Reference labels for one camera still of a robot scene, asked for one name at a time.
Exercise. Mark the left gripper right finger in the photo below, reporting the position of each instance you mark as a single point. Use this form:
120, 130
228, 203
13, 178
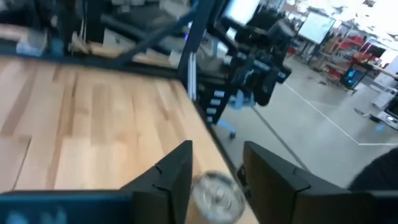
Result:
280, 193

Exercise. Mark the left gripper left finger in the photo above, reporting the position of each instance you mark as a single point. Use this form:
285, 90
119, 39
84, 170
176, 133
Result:
168, 186

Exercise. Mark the silver candle tin jasmine label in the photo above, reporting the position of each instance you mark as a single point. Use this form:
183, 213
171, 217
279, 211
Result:
217, 199

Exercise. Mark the light blue wheeled chair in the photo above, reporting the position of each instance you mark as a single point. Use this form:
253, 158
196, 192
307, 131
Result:
241, 99

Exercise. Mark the person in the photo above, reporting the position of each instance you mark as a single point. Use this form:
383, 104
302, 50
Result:
379, 174

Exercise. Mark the black computer with blue light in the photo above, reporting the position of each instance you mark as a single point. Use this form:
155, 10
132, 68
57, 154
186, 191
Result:
353, 77

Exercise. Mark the red storage rack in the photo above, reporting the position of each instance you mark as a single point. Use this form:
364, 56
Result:
357, 57

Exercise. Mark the white display board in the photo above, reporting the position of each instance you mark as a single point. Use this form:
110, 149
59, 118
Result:
315, 28

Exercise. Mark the bright computer monitor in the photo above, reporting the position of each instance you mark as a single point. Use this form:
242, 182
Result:
241, 11

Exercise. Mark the white box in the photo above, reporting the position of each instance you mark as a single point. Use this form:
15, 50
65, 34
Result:
31, 46

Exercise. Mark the black aluminium frame rail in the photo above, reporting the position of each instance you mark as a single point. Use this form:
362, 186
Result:
199, 37

